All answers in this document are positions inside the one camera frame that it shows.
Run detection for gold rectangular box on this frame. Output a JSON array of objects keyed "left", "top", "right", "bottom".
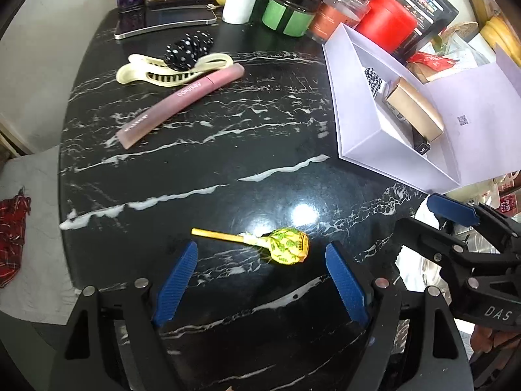
[{"left": 385, "top": 77, "right": 445, "bottom": 143}]

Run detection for yellow stacked rings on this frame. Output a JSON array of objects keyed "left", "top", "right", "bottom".
[{"left": 482, "top": 16, "right": 521, "bottom": 66}]

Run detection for slim black box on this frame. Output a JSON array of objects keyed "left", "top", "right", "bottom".
[{"left": 409, "top": 124, "right": 432, "bottom": 156}]

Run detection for brown paper packet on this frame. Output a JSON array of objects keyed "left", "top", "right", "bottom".
[{"left": 407, "top": 65, "right": 440, "bottom": 87}]

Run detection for red plaid cloth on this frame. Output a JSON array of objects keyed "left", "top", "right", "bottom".
[{"left": 0, "top": 187, "right": 32, "bottom": 288}]

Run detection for clear plastic packet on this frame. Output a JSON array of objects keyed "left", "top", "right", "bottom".
[{"left": 440, "top": 33, "right": 501, "bottom": 74}]

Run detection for cream hair claw clip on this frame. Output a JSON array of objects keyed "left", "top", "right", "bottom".
[{"left": 116, "top": 52, "right": 234, "bottom": 88}]

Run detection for person's right hand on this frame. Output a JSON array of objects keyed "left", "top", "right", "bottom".
[{"left": 470, "top": 325, "right": 521, "bottom": 365}]

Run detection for red canister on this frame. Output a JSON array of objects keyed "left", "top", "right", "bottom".
[{"left": 356, "top": 0, "right": 418, "bottom": 53}]

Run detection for red snack packet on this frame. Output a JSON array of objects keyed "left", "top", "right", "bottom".
[{"left": 407, "top": 51, "right": 458, "bottom": 74}]

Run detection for smartphone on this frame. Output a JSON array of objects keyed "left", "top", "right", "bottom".
[{"left": 114, "top": 5, "right": 218, "bottom": 40}]

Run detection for long pink cosmetic box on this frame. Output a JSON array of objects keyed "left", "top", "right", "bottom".
[{"left": 115, "top": 64, "right": 245, "bottom": 149}]

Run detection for green jar with black lid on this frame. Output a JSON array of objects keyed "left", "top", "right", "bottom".
[{"left": 260, "top": 0, "right": 322, "bottom": 38}]

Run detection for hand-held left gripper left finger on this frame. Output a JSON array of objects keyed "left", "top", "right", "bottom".
[{"left": 61, "top": 240, "right": 200, "bottom": 391}]

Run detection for pink container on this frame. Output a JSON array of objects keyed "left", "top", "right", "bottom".
[{"left": 499, "top": 179, "right": 521, "bottom": 216}]

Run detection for checkered hair tie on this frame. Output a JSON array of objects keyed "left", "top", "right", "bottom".
[{"left": 363, "top": 66, "right": 385, "bottom": 99}]

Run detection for yellow lollipop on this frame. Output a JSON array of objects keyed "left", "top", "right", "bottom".
[{"left": 191, "top": 227, "right": 311, "bottom": 265}]

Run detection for black polka-dot scrunchie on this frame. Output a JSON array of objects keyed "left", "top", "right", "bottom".
[{"left": 163, "top": 30, "right": 214, "bottom": 71}]

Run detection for short clear jar orange label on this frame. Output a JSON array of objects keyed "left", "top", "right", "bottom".
[{"left": 307, "top": 0, "right": 373, "bottom": 45}]

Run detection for lavender gift box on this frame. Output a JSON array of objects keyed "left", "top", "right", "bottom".
[{"left": 323, "top": 22, "right": 521, "bottom": 194}]

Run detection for black snack pouch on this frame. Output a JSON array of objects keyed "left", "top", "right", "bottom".
[{"left": 374, "top": 0, "right": 458, "bottom": 50}]

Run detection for woven round mat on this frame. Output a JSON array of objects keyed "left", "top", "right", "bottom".
[{"left": 444, "top": 22, "right": 479, "bottom": 41}]

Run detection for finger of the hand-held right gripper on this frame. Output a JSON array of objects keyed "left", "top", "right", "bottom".
[
  {"left": 395, "top": 217, "right": 483, "bottom": 280},
  {"left": 427, "top": 193, "right": 521, "bottom": 253}
]

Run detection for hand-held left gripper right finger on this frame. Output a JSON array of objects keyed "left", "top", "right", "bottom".
[{"left": 325, "top": 240, "right": 473, "bottom": 391}]

